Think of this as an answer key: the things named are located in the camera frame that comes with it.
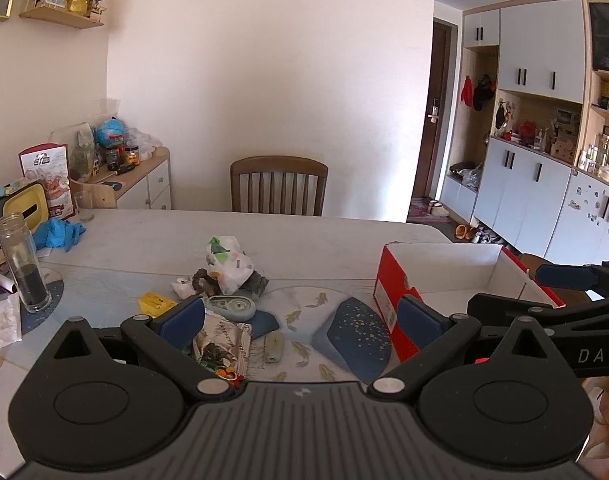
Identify clear glass bottle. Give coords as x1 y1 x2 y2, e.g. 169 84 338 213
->
0 212 52 313

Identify blue round plush toy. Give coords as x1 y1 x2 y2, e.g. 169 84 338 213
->
94 117 126 148

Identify red plush dragon keychain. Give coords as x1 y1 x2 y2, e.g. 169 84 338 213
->
214 366 246 388

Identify red white snack bag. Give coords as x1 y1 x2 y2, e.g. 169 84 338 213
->
18 143 76 220

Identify red white cardboard box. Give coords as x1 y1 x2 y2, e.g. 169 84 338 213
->
374 243 564 361

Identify dark brown entrance door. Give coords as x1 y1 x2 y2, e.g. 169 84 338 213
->
412 21 451 198

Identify blue rubber gloves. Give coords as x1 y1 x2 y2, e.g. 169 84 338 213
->
33 219 86 252

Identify small green cylindrical item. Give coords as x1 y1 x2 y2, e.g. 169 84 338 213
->
264 330 285 364

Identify white patterned plastic bag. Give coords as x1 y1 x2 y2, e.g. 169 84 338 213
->
206 236 256 295

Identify wooden wall shelf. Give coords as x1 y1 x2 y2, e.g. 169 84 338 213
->
19 0 104 29

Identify white crumpled wrapper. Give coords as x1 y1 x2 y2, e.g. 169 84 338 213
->
171 278 196 300

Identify floral patterned pouch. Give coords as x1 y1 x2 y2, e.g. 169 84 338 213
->
193 311 251 377

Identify yellow green tissue box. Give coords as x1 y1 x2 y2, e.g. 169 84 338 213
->
0 179 50 232

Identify dark grey folded cloth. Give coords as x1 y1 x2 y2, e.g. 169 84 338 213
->
242 271 269 296

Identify right hand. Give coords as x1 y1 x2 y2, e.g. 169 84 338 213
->
578 376 609 479

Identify white grey wall cabinets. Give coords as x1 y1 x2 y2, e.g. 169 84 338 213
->
440 0 609 264

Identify brown bead bracelet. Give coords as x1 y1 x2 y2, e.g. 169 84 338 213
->
191 268 221 297

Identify yellow small box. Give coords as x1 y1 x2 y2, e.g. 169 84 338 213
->
137 292 178 318

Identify white wood sideboard cabinet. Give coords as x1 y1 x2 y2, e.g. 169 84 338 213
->
71 146 172 210

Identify brown wooden chair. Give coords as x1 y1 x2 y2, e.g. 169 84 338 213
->
230 155 329 217

